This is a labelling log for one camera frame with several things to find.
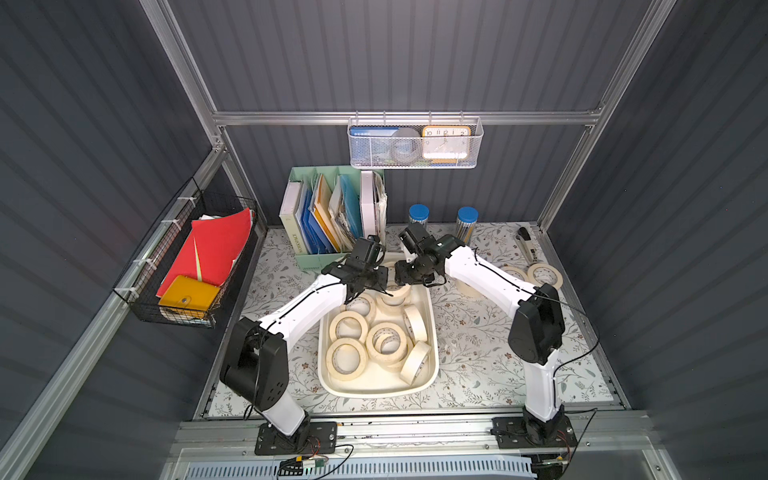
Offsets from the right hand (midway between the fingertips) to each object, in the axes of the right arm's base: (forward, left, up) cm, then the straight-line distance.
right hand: (408, 275), depth 88 cm
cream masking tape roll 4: (-22, +4, -8) cm, 24 cm away
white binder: (+19, +12, +9) cm, 24 cm away
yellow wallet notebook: (-17, +50, +18) cm, 55 cm away
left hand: (0, +9, +1) cm, 9 cm away
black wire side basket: (-17, +57, +22) cm, 63 cm away
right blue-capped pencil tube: (+18, -19, +4) cm, 27 cm away
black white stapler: (+21, -45, -11) cm, 51 cm away
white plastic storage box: (-17, +8, -11) cm, 21 cm away
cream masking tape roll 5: (-22, +12, -8) cm, 27 cm away
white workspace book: (+13, +36, +12) cm, 40 cm away
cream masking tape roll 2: (+12, -39, -13) cm, 43 cm away
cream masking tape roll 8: (-9, +18, -7) cm, 22 cm away
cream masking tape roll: (+9, -43, -12) cm, 45 cm away
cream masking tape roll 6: (-25, -1, -4) cm, 25 cm away
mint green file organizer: (+19, +26, +9) cm, 34 cm away
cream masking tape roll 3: (-3, +14, -13) cm, 19 cm away
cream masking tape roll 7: (-14, -2, -4) cm, 15 cm away
